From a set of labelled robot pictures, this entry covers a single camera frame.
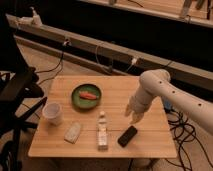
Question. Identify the white clamp on rail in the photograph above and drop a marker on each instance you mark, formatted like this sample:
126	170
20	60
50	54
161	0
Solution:
35	19

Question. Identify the black office chair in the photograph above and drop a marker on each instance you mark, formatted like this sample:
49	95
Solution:
17	81

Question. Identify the blue box on floor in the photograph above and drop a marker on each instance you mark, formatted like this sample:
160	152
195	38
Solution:
167	105

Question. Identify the white sponge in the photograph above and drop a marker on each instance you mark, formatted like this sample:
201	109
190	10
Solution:
73	132

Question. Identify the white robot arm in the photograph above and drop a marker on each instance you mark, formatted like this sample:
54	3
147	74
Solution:
153	83

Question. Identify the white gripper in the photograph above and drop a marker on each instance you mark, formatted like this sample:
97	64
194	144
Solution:
138	107

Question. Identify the grey metal rail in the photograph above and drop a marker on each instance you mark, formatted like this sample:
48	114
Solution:
195	81

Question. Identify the green plate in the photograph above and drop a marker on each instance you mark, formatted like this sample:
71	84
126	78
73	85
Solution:
82	103

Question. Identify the wooden table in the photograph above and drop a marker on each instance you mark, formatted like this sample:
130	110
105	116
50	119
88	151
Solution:
153	139

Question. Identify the white plastic cup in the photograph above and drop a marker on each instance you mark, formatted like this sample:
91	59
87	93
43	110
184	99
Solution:
52	113

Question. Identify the orange carrot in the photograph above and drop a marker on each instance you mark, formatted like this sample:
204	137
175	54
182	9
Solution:
87	95

